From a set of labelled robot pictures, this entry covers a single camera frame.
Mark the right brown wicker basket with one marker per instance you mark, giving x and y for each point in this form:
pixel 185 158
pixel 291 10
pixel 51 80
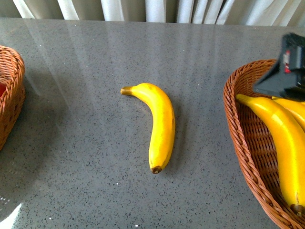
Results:
pixel 254 146

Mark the red apple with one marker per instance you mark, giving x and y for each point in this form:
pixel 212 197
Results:
pixel 2 88

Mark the brown wicker basket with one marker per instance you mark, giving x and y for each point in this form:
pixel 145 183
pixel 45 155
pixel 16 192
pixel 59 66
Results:
pixel 254 146
pixel 12 70

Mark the left brown wicker basket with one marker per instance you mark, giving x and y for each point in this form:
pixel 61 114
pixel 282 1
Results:
pixel 12 70

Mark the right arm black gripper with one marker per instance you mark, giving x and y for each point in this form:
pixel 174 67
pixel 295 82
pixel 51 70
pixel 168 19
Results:
pixel 287 75

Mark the yellow banana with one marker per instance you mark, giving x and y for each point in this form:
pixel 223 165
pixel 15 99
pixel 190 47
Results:
pixel 163 123
pixel 297 109
pixel 302 102
pixel 289 141

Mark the white pleated curtain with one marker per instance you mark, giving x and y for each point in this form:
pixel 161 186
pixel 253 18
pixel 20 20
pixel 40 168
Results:
pixel 232 12

